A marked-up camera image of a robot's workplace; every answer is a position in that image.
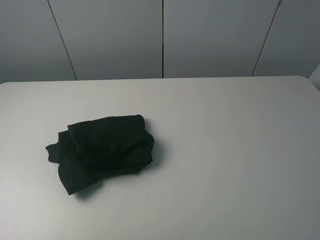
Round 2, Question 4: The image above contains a black printed t-shirt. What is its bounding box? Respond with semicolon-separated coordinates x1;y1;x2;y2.
45;114;155;195

